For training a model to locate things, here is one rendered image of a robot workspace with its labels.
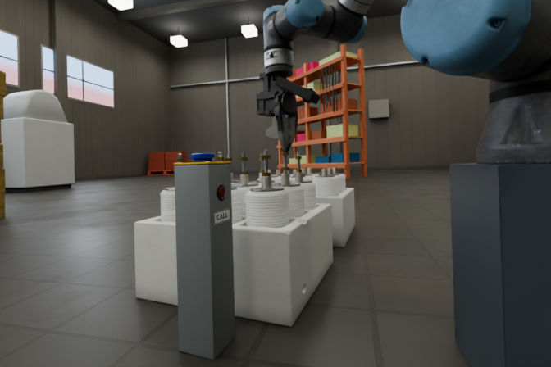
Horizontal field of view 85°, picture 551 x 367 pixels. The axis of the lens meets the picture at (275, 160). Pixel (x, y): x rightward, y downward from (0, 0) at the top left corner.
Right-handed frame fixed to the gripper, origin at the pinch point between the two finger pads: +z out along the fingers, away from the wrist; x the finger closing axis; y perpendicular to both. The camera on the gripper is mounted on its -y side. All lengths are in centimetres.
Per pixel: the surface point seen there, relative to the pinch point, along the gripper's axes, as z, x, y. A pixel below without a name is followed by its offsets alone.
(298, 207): 15.3, 1.3, -3.2
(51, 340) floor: 35, 43, 26
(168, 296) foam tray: 33.2, 23.3, 18.5
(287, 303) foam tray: 30.7, 17.9, -9.3
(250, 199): 11.7, 16.3, 0.0
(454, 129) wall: -92, -1108, 9
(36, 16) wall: -375, -236, 845
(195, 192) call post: 8.7, 32.7, -1.6
